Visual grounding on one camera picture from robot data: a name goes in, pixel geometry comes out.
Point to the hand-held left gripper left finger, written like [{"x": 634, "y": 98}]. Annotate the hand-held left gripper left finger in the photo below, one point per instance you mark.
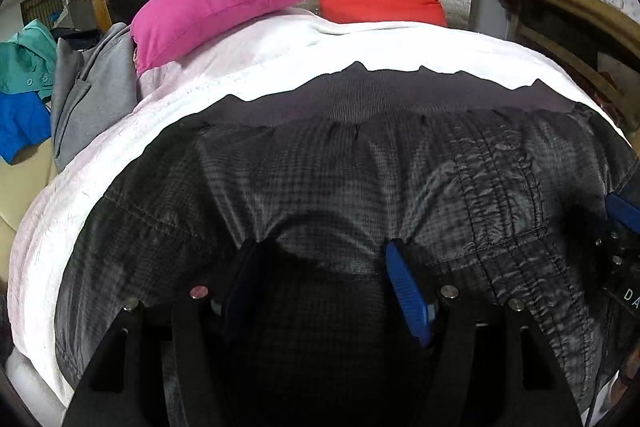
[{"x": 240, "y": 292}]

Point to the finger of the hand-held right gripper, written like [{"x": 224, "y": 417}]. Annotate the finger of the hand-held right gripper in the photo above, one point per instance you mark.
[{"x": 625, "y": 211}]

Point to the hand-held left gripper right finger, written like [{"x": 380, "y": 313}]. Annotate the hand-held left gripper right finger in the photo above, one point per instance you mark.
[{"x": 407, "y": 292}]

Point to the black puffer jacket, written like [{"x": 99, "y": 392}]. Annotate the black puffer jacket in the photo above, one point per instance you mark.
[{"x": 325, "y": 167}]

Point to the wooden shelf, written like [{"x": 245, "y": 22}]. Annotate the wooden shelf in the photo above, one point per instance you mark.
[{"x": 550, "y": 2}]

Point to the beige sofa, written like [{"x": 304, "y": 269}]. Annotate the beige sofa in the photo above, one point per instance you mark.
[{"x": 20, "y": 207}]

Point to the grey coat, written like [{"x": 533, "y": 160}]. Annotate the grey coat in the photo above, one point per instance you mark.
[{"x": 95, "y": 102}]

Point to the white blanket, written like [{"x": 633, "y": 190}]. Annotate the white blanket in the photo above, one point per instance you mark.
[{"x": 250, "y": 52}]

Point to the blue jacket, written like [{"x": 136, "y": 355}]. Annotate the blue jacket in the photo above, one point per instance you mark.
[{"x": 22, "y": 127}]

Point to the pink pillow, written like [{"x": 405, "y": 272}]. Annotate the pink pillow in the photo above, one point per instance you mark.
[{"x": 210, "y": 12}]

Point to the teal shirt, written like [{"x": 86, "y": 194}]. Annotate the teal shirt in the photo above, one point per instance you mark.
[{"x": 25, "y": 67}]

